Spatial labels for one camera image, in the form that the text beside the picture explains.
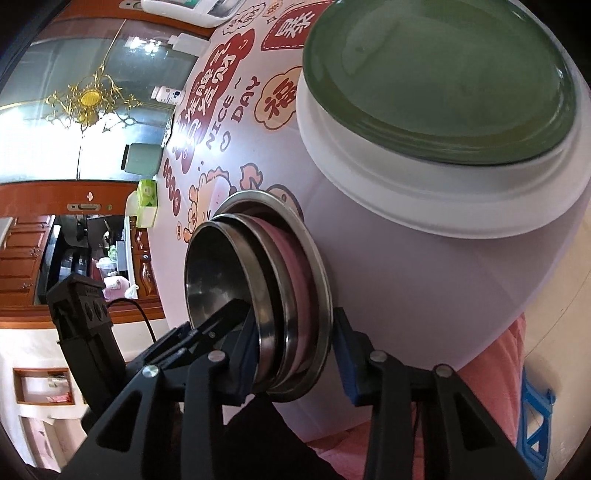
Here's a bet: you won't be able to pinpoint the grey steel bowl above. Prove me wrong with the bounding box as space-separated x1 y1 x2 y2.
210 190 334 402

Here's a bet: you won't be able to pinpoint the clear squeeze bottle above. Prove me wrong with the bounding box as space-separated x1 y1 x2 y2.
165 32 213 58

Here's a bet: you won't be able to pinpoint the wooden upper kitchen cabinets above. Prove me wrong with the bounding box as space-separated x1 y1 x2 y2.
0 215 56 305

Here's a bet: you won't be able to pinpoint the wooden lower kitchen cabinet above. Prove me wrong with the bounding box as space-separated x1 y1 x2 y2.
129 217 161 296

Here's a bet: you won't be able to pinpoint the pink printed tablecloth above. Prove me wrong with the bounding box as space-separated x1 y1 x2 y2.
150 0 591 444

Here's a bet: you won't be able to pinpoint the plain steel bowl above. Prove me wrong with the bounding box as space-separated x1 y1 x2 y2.
185 220 279 393

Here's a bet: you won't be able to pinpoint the green plate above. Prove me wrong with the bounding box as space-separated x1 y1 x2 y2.
301 0 578 167

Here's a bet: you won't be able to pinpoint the blue plastic stool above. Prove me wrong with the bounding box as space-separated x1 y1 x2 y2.
516 376 557 467

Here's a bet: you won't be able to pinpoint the pink rice cooker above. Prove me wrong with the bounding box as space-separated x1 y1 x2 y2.
102 273 133 299

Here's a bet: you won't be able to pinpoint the white pill bottle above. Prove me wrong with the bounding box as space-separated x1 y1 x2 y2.
151 85 185 104

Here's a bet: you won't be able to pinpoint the black cable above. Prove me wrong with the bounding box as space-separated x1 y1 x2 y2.
107 298 155 344

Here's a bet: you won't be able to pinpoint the white countertop sterilizer box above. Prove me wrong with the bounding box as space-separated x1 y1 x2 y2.
141 0 245 27

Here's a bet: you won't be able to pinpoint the white plate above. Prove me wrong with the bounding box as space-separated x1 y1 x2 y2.
295 69 585 232

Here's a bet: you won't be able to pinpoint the black cloth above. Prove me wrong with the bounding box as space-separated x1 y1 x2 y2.
173 392 345 480

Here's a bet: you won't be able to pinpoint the pale green canister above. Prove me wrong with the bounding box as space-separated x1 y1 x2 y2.
121 142 163 182

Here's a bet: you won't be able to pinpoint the pink steel bowl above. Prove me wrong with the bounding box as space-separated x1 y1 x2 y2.
217 213 306 380

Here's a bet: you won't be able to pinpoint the green tissue pack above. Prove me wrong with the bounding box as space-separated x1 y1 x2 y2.
126 179 158 228

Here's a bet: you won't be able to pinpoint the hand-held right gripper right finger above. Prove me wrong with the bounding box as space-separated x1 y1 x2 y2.
332 307 541 480

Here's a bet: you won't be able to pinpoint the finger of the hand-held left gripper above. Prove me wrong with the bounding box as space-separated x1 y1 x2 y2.
126 298 250 371

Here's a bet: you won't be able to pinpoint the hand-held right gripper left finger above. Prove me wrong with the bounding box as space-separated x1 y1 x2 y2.
58 318 259 480

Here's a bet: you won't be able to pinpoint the pink clothing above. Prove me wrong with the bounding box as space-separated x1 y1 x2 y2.
305 314 529 480

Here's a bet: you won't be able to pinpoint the wall niche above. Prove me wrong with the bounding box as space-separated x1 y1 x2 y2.
13 367 77 407

